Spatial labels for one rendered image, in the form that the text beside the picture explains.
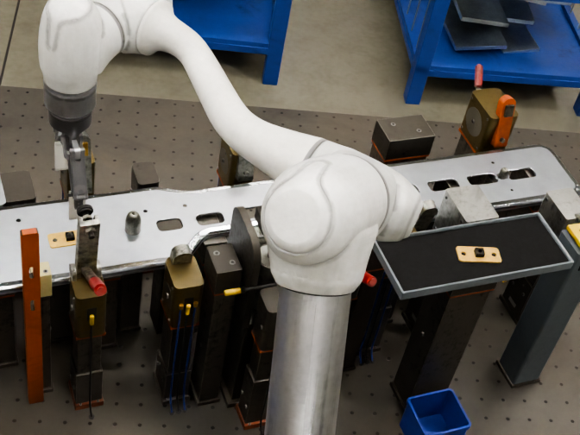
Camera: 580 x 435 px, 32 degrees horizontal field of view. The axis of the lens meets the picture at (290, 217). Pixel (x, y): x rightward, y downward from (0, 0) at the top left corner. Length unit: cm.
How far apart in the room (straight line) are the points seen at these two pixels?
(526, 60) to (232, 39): 122
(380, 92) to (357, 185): 291
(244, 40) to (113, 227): 205
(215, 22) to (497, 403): 229
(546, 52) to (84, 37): 301
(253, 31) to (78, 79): 243
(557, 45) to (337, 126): 182
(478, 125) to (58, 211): 103
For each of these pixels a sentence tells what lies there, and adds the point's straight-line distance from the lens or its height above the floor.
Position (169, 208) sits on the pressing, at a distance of 215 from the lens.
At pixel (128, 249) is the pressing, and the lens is 206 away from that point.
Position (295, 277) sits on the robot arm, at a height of 151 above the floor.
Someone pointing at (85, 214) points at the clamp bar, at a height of 121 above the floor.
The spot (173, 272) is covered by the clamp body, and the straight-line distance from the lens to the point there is 193.
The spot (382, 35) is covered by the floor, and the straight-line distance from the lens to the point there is 459.
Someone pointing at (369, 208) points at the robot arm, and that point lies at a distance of 137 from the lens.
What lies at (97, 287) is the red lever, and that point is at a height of 115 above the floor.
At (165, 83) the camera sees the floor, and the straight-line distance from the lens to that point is 410.
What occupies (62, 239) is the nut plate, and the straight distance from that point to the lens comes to 207.
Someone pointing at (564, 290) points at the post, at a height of 103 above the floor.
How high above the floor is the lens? 251
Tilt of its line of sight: 44 degrees down
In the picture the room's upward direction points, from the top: 12 degrees clockwise
